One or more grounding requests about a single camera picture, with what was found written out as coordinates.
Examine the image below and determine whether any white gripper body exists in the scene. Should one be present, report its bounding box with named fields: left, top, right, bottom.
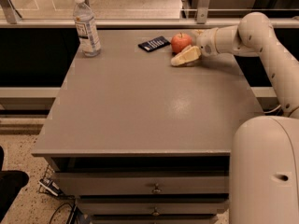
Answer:
left=196, top=28, right=218, bottom=57

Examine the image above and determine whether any red apple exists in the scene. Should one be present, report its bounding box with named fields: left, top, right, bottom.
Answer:
left=171, top=33, right=192, bottom=53

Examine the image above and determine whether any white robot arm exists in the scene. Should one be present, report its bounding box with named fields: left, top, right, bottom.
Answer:
left=171, top=12, right=299, bottom=224

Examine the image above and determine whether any blue rxbar blueberry bar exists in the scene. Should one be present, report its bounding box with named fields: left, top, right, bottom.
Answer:
left=138, top=36, right=170, bottom=52

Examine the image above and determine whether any grey drawer cabinet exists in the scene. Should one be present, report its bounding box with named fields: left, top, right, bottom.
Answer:
left=33, top=30, right=262, bottom=224

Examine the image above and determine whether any clear plastic water bottle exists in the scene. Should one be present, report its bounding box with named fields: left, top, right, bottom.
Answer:
left=73, top=0, right=101, bottom=57

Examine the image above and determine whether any top grey drawer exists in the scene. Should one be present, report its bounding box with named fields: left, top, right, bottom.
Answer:
left=52, top=173, right=229, bottom=196

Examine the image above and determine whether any grey drawer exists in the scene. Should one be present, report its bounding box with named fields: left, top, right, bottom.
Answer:
left=52, top=173, right=229, bottom=196
left=78, top=199, right=228, bottom=216

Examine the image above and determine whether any middle grey drawer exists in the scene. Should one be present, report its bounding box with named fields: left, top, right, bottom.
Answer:
left=78, top=199, right=228, bottom=216

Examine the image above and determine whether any small device on floor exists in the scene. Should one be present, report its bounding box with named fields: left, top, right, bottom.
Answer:
left=39, top=177, right=61, bottom=196

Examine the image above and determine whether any black chair seat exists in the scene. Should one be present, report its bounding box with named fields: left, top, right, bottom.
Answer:
left=0, top=147, right=29, bottom=221

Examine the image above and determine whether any metal railing frame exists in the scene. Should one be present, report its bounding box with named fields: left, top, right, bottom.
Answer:
left=0, top=0, right=299, bottom=29

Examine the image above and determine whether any black floor cable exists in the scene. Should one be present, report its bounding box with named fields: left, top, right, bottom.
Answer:
left=48, top=202, right=78, bottom=224

